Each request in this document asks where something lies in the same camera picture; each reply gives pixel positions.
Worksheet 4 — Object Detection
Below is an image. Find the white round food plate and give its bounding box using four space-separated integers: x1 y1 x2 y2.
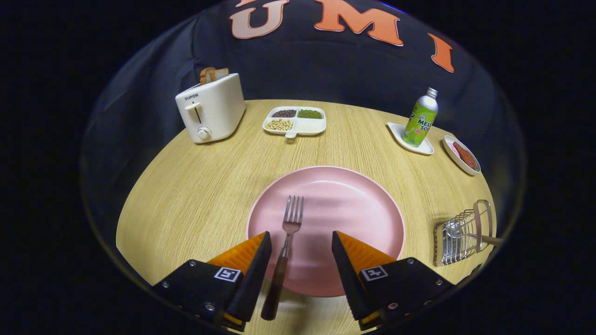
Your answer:
443 135 481 176

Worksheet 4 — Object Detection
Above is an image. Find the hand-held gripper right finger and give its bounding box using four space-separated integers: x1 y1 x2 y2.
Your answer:
332 230 454 331

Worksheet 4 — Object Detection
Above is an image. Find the red meat piece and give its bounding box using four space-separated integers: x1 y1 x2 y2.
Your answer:
453 142 478 171

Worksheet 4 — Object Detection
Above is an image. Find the pink plate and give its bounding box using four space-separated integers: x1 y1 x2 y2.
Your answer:
245 166 406 297

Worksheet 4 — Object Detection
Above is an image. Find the wooden-handled metal fork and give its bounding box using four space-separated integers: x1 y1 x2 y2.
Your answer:
261 195 305 321

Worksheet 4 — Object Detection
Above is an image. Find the wooden-handled metal spoon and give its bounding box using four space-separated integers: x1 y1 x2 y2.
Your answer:
442 220 504 247

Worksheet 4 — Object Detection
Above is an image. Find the white divided snack dish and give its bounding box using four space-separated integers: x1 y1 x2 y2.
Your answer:
262 106 327 139

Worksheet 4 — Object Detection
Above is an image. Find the metal wire basket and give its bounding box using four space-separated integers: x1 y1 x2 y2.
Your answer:
433 200 494 267

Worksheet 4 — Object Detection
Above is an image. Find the white square coaster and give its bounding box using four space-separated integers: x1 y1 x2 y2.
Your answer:
387 122 435 155

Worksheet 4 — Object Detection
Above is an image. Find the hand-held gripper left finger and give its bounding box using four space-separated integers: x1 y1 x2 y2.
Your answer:
153 231 273 332

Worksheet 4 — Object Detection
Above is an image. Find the green soda bottle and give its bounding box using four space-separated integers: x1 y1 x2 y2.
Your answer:
402 87 439 147

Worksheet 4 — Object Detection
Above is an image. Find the white toaster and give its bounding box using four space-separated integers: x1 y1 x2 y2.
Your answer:
175 73 246 144

